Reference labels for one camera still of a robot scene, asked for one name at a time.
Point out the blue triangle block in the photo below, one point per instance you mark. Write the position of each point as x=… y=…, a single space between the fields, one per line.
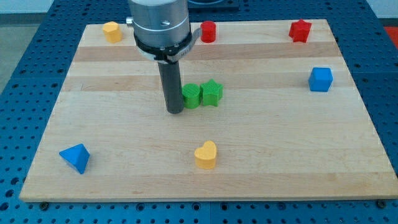
x=77 y=157

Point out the green cylinder block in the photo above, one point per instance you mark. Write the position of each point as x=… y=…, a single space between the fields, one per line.
x=191 y=95

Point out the green star block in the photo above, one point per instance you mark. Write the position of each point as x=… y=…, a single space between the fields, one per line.
x=211 y=92

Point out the yellow heart block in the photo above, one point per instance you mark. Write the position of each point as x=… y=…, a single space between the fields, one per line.
x=205 y=156

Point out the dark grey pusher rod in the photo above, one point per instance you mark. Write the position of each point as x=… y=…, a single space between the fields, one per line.
x=172 y=87

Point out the red cylinder block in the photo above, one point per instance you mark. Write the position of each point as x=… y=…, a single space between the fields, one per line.
x=208 y=29

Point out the wooden board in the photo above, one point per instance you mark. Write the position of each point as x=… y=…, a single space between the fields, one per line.
x=276 y=139

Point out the yellow hexagon block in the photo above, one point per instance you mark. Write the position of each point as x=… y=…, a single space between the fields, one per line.
x=112 y=32

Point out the blue cube block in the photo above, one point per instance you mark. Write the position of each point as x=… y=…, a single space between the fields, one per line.
x=320 y=79

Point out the red star block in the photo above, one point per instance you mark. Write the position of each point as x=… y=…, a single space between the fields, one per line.
x=299 y=31

